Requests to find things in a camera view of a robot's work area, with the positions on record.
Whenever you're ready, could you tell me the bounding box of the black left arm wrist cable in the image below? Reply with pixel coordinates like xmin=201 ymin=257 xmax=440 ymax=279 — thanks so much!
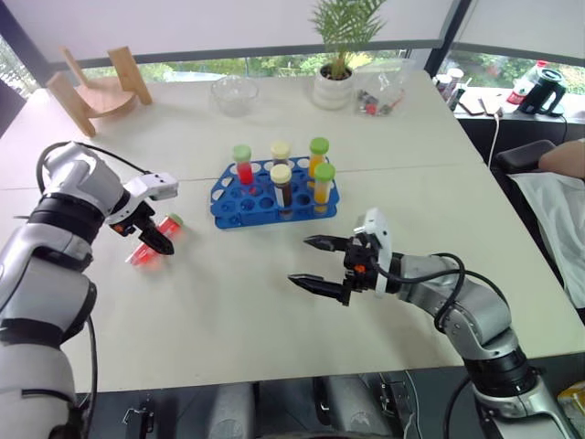
xmin=35 ymin=140 xmax=154 ymax=193

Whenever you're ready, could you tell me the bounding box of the plastic bottle red label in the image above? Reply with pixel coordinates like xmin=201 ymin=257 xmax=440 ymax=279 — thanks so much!
xmin=508 ymin=59 xmax=548 ymax=107

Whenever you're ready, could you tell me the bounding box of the blue test tube rack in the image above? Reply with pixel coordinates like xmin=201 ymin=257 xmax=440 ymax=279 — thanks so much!
xmin=208 ymin=155 xmax=342 ymax=230

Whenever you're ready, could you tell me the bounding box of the person's white shirt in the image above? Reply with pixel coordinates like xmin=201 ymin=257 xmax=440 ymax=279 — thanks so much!
xmin=505 ymin=171 xmax=585 ymax=310

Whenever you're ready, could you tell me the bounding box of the white paper cup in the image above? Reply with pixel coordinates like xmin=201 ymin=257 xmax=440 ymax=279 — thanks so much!
xmin=445 ymin=67 xmax=465 ymax=95

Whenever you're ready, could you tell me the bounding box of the brown tube cream cap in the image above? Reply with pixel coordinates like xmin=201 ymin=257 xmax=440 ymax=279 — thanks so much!
xmin=269 ymin=164 xmax=294 ymax=217
xmin=270 ymin=140 xmax=293 ymax=168

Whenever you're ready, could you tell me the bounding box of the clear glass bowl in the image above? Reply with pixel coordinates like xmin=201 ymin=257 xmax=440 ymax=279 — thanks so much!
xmin=209 ymin=75 xmax=261 ymax=118

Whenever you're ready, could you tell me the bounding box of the wooden curved stand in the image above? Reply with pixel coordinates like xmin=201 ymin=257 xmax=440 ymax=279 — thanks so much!
xmin=45 ymin=45 xmax=154 ymax=139

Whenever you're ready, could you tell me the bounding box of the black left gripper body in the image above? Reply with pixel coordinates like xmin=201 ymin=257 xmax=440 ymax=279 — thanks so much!
xmin=106 ymin=201 xmax=155 ymax=240

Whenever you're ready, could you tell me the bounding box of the red tube green cap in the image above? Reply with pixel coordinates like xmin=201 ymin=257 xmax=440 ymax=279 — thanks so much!
xmin=124 ymin=212 xmax=186 ymax=272
xmin=231 ymin=143 xmax=256 ymax=187

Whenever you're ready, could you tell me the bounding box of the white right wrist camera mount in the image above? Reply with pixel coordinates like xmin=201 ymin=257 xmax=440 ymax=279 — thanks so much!
xmin=353 ymin=207 xmax=395 ymax=299

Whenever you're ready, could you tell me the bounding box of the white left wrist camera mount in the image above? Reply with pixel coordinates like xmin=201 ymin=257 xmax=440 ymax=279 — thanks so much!
xmin=111 ymin=172 xmax=180 ymax=221

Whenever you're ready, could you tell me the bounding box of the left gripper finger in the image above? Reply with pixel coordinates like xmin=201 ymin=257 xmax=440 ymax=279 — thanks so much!
xmin=138 ymin=220 xmax=171 ymax=256
xmin=144 ymin=213 xmax=176 ymax=254

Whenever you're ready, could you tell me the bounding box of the yellow tube green cap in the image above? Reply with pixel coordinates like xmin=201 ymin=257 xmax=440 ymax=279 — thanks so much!
xmin=307 ymin=136 xmax=331 ymax=180
xmin=312 ymin=162 xmax=337 ymax=216

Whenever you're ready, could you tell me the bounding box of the black arm shoulder cable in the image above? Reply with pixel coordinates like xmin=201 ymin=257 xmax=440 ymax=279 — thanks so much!
xmin=72 ymin=314 xmax=100 ymax=439
xmin=443 ymin=377 xmax=473 ymax=434

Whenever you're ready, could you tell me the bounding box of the dark green kettle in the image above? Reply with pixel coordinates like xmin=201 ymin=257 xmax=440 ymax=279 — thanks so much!
xmin=517 ymin=68 xmax=569 ymax=116

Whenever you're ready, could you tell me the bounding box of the white charging cable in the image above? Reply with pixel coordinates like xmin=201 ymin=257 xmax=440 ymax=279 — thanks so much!
xmin=486 ymin=109 xmax=504 ymax=168

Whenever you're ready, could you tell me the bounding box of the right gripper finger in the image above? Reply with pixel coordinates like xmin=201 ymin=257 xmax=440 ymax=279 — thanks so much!
xmin=302 ymin=233 xmax=350 ymax=254
xmin=286 ymin=273 xmax=346 ymax=305

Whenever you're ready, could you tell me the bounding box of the black right arm shoulder cable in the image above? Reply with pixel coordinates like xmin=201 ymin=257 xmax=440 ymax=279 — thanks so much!
xmin=443 ymin=377 xmax=473 ymax=434

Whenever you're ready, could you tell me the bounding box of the black right arm wrist cable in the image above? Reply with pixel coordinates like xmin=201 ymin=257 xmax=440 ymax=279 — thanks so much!
xmin=367 ymin=252 xmax=509 ymax=327

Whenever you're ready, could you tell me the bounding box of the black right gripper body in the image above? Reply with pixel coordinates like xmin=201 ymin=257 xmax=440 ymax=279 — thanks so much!
xmin=339 ymin=231 xmax=382 ymax=307

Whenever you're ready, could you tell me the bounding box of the grey rounded robot leg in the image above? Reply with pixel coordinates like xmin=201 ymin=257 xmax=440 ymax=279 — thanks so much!
xmin=210 ymin=380 xmax=256 ymax=439
xmin=318 ymin=373 xmax=400 ymax=439

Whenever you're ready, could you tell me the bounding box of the black left arm shoulder cable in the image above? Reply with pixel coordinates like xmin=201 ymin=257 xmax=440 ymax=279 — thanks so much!
xmin=72 ymin=314 xmax=100 ymax=439

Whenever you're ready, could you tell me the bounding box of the clear plastic bag with parts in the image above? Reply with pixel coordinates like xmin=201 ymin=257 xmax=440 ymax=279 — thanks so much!
xmin=351 ymin=58 xmax=416 ymax=120

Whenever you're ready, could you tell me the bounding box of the potted palm white pot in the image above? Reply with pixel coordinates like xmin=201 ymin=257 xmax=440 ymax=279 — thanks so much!
xmin=307 ymin=0 xmax=390 ymax=112

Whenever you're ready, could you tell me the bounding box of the black chair armrest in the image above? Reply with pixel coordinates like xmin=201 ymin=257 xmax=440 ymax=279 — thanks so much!
xmin=495 ymin=139 xmax=558 ymax=177

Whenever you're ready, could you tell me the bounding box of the black arm wrist cable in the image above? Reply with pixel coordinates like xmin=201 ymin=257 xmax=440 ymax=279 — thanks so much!
xmin=35 ymin=140 xmax=154 ymax=193
xmin=367 ymin=252 xmax=509 ymax=327

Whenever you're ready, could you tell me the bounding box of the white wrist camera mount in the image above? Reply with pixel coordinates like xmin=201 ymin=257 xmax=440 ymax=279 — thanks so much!
xmin=353 ymin=207 xmax=395 ymax=299
xmin=111 ymin=172 xmax=180 ymax=221

